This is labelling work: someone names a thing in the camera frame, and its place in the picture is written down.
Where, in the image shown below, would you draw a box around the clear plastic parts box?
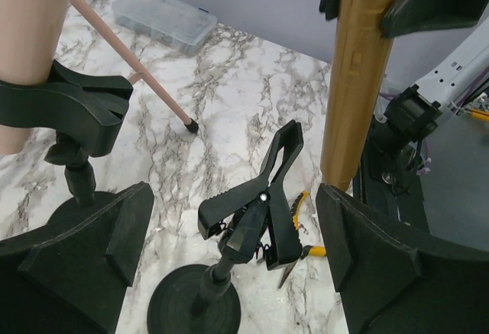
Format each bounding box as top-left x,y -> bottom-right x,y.
112,0 -> 218,56

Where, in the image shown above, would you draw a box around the gold toy microphone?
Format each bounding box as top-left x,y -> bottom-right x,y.
321,0 -> 393,191

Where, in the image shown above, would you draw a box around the black mic stand front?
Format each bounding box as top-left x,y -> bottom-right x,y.
147,120 -> 303,333

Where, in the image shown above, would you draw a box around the pink toy microphone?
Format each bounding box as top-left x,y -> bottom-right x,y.
1,0 -> 70,155

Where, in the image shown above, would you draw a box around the yellow handled pliers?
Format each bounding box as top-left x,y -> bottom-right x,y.
276,190 -> 328,290

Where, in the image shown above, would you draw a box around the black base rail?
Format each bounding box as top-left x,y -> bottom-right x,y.
352,119 -> 429,232

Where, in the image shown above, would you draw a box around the pink perforated music stand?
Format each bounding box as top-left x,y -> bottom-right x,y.
70,0 -> 199,134

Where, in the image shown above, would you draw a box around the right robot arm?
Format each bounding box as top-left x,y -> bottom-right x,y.
319,0 -> 488,190

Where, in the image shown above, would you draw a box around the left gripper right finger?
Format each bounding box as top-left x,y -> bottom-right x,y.
316,183 -> 488,333

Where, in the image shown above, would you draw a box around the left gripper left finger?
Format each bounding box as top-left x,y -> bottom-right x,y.
1,182 -> 154,333

